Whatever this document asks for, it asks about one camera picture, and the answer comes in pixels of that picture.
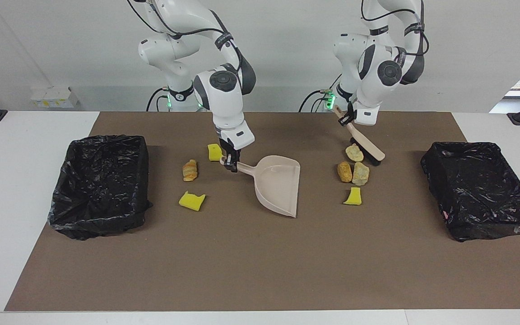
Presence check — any beige brush with black bristles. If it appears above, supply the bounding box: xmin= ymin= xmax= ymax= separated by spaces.
xmin=332 ymin=105 xmax=385 ymax=166

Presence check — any tan bread chunk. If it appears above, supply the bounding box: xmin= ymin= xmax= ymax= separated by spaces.
xmin=345 ymin=144 xmax=364 ymax=163

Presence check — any beige plastic dustpan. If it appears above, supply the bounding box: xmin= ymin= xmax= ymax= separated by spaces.
xmin=220 ymin=155 xmax=301 ymax=218

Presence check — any pale greenish bread chunk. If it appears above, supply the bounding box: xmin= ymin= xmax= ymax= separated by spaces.
xmin=352 ymin=162 xmax=371 ymax=186

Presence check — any small yellow sponge wedge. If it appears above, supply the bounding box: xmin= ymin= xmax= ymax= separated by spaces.
xmin=343 ymin=187 xmax=362 ymax=206

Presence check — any bin lined with black bag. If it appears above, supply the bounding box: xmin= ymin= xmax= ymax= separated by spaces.
xmin=47 ymin=135 xmax=153 ymax=241

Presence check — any black-bagged bin with pink tag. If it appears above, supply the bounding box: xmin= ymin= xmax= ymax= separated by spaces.
xmin=420 ymin=141 xmax=520 ymax=242

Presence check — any striped croissant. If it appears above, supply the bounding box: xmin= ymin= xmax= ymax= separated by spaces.
xmin=182 ymin=159 xmax=199 ymax=182

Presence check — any notched yellow sponge piece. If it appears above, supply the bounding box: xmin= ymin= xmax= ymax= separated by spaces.
xmin=178 ymin=190 xmax=207 ymax=212

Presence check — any brown table mat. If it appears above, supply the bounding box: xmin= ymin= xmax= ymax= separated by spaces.
xmin=5 ymin=111 xmax=520 ymax=312

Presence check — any black left base cable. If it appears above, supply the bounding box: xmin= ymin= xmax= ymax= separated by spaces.
xmin=298 ymin=71 xmax=343 ymax=112

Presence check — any black base cable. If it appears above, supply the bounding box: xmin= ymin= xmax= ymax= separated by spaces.
xmin=298 ymin=71 xmax=343 ymax=112
xmin=146 ymin=87 xmax=170 ymax=112

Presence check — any black right base cable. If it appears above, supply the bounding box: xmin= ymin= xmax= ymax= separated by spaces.
xmin=146 ymin=87 xmax=170 ymax=112

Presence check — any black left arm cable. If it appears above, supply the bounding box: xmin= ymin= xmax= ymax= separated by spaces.
xmin=360 ymin=0 xmax=430 ymax=57

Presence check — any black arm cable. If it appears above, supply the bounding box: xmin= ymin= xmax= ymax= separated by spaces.
xmin=127 ymin=0 xmax=233 ymax=39
xmin=360 ymin=0 xmax=430 ymax=57

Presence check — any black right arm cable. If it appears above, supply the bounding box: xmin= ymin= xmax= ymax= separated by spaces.
xmin=127 ymin=0 xmax=233 ymax=39

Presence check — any white wall box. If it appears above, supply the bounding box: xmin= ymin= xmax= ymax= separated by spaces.
xmin=30 ymin=86 xmax=80 ymax=109

